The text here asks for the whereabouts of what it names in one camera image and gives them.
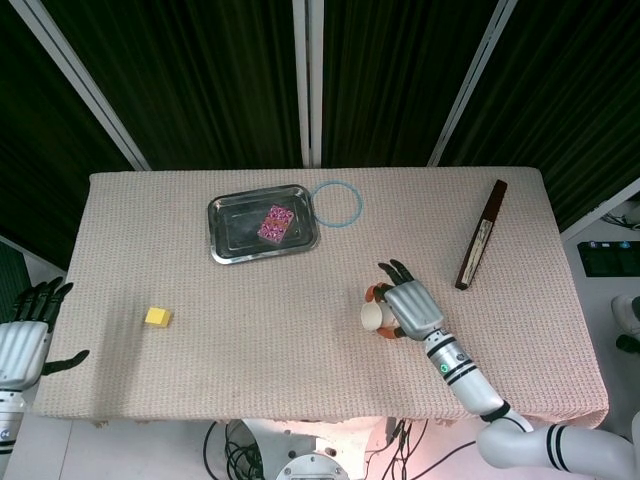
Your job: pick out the pink patterned card box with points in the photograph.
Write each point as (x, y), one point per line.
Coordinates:
(275, 224)

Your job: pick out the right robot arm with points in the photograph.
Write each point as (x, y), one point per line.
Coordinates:
(500, 415)

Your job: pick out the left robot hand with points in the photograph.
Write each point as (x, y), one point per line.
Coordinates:
(20, 345)

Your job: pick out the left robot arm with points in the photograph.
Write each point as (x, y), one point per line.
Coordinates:
(7, 425)

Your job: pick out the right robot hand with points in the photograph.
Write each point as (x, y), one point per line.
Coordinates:
(410, 305)

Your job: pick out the white robot foot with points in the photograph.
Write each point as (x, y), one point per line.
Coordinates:
(627, 320)

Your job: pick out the pink woven tablecloth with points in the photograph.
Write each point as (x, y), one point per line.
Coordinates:
(250, 360)

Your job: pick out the white paper cup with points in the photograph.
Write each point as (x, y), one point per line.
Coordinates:
(372, 316)

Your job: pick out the robot base column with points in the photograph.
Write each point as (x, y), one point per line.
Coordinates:
(315, 457)

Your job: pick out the yellow cube block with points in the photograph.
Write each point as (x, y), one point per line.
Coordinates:
(159, 317)

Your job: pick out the black floor device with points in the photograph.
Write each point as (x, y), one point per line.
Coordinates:
(607, 257)

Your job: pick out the metal rectangular tray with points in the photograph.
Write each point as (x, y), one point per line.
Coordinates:
(262, 223)

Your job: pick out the white screen frame post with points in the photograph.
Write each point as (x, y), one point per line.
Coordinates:
(470, 82)
(307, 82)
(82, 82)

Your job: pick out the dark folded hand fan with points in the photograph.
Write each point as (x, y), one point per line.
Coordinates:
(481, 235)

